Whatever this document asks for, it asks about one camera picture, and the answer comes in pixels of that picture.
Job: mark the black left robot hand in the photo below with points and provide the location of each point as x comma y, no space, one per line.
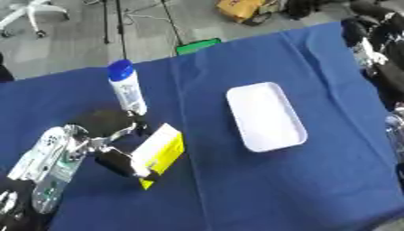
117,163

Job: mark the yellow and white box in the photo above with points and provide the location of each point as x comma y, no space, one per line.
160,150

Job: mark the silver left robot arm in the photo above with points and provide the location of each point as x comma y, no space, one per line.
46,159

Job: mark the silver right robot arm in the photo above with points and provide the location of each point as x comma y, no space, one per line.
386,75

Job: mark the white rectangular tray box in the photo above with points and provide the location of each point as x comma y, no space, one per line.
265,117

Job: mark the white bottle with blue cap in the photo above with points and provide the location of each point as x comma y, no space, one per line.
127,90

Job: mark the green flat object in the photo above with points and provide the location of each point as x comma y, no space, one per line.
197,46

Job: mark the white office chair base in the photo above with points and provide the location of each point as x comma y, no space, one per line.
30,12

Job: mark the yellow bag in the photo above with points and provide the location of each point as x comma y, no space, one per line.
239,9

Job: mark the black bag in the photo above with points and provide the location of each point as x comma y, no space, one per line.
302,7

